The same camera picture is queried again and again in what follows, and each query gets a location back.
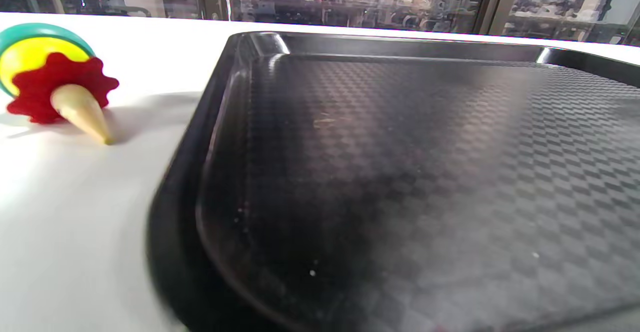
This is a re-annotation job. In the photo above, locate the black plastic tray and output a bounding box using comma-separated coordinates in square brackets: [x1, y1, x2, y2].
[146, 31, 640, 332]

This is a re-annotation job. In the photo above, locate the red yellow teal small top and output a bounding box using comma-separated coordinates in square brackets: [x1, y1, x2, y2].
[0, 23, 120, 146]

